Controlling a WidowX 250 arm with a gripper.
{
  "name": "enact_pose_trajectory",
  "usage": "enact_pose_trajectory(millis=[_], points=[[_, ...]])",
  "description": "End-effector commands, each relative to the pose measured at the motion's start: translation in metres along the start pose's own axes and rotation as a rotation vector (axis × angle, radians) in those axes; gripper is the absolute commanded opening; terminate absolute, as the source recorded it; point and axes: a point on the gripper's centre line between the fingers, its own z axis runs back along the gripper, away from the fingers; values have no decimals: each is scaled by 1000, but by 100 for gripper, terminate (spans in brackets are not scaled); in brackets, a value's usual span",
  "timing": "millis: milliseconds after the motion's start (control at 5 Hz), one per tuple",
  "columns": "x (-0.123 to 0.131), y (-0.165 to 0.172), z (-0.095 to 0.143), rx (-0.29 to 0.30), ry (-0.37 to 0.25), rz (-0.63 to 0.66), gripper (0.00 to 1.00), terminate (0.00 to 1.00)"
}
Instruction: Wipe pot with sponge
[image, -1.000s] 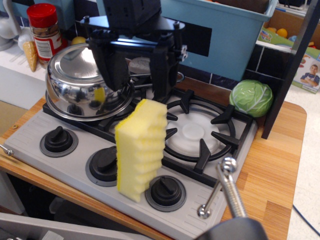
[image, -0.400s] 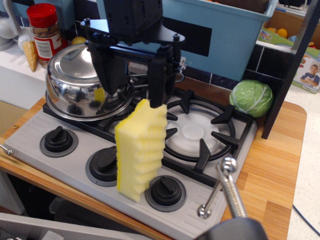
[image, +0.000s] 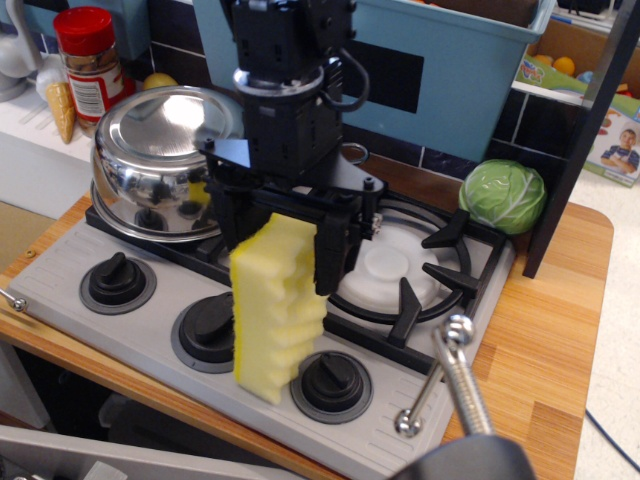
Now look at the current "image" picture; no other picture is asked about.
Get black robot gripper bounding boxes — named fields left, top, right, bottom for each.
left=199, top=90, right=385, bottom=296

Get yellow sponge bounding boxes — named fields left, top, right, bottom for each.
left=230, top=214, right=327, bottom=405

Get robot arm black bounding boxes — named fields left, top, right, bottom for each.
left=200, top=1, right=386, bottom=295

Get stainless steel pot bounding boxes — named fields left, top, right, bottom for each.
left=89, top=84, right=371, bottom=244

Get black left burner grate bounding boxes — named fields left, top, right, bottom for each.
left=84, top=157, right=335, bottom=294

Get black burner grate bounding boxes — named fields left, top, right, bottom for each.
left=84, top=157, right=335, bottom=294
left=323, top=191, right=510, bottom=374

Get black middle stove knob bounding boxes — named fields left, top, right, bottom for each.
left=171, top=292, right=235, bottom=374

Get black stove knob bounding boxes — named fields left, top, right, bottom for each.
left=171, top=292, right=235, bottom=374
left=290, top=350, right=373, bottom=425
left=79, top=252, right=157, bottom=316

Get grey toy stove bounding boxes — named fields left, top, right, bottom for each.
left=9, top=192, right=515, bottom=479

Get black right stove knob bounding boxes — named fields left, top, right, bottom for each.
left=290, top=350, right=373, bottom=425

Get black left stove knob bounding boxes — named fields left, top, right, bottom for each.
left=79, top=252, right=157, bottom=316

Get black right burner grate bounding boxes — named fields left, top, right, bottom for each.
left=323, top=191, right=510, bottom=374

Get yellow toy lemon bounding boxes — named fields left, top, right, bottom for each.
left=142, top=72, right=178, bottom=91

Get blue plastic bin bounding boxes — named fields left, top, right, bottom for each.
left=194, top=1, right=554, bottom=161

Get green toy cabbage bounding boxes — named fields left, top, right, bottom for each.
left=458, top=159, right=547, bottom=235

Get toy ice cream cone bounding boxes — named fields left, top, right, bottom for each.
left=45, top=82, right=76, bottom=144

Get red lid spice jar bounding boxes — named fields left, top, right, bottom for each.
left=53, top=6, right=135, bottom=137

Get grey toy faucet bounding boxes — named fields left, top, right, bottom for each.
left=1, top=0, right=43, bottom=103

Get orange toy fruit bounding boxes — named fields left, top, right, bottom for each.
left=552, top=56, right=576, bottom=77

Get toy box with boy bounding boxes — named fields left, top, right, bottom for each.
left=514, top=53, right=640, bottom=189

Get black vertical post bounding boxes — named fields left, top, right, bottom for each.
left=523, top=1, right=639, bottom=279

